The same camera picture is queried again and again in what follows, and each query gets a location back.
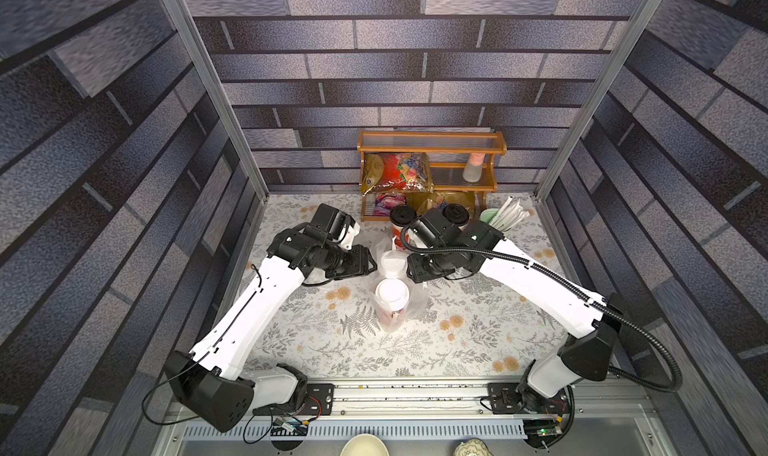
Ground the green plastic straw cup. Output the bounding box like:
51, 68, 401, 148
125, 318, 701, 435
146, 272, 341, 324
479, 208, 499, 223

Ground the pink snack packet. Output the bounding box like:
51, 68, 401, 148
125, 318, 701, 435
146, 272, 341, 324
373, 192, 407, 217

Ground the pink capped white bottle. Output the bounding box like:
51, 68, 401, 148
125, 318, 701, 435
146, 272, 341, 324
462, 153, 486, 183

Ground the red snack bag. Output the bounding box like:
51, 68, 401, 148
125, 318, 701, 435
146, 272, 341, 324
377, 152, 433, 192

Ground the translucent plastic carrier bag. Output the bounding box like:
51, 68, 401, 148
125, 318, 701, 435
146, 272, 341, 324
367, 238, 428, 333

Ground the white round bowl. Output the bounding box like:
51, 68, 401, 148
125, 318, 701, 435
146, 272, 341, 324
340, 434, 390, 456

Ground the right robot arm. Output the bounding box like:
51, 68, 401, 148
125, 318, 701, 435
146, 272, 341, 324
403, 221, 620, 399

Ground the black corrugated cable conduit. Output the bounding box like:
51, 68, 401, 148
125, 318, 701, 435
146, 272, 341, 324
398, 224, 684, 394

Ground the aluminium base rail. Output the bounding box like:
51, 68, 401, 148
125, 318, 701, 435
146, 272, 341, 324
179, 376, 655, 442

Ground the wooden shelf rack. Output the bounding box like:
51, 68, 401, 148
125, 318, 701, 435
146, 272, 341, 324
357, 129, 507, 211

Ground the patterned round object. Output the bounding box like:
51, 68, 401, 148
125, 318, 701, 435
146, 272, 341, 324
452, 438, 493, 456

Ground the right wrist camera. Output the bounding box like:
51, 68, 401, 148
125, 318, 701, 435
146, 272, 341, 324
406, 206, 464, 248

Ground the black lid milk tea cup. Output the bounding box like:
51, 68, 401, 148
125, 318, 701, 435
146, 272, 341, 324
390, 204, 418, 249

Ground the gold snack bag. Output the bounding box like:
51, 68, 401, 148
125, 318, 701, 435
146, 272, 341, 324
361, 153, 385, 194

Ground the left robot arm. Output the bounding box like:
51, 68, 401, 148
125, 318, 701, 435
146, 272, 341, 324
163, 222, 376, 432

